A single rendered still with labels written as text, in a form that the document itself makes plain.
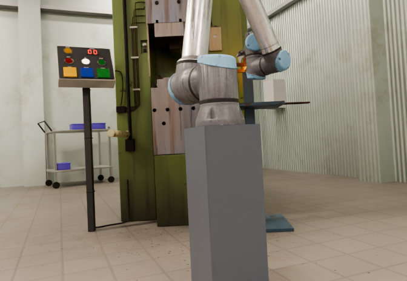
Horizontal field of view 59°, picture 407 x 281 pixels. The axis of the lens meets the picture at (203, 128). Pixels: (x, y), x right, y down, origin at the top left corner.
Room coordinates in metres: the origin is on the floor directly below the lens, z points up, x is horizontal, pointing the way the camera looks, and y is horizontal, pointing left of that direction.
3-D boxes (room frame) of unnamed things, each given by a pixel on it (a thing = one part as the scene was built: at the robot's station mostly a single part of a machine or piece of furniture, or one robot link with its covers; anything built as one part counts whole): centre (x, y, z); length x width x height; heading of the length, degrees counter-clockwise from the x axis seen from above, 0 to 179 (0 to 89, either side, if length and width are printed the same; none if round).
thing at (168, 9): (2.63, 0.16, 1.56); 0.42 x 0.39 x 0.40; 0
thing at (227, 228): (1.37, -0.06, 0.30); 0.22 x 0.22 x 0.60; 22
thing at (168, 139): (2.64, 0.14, 0.69); 0.56 x 0.38 x 0.45; 0
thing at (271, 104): (2.29, -0.30, 0.75); 0.40 x 0.30 x 0.02; 88
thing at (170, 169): (2.64, 0.14, 0.23); 0.56 x 0.38 x 0.47; 0
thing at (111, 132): (2.33, 0.55, 0.62); 0.44 x 0.05 x 0.05; 0
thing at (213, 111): (1.37, -0.06, 0.65); 0.19 x 0.19 x 0.10
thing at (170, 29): (2.63, 0.20, 1.32); 0.42 x 0.20 x 0.10; 0
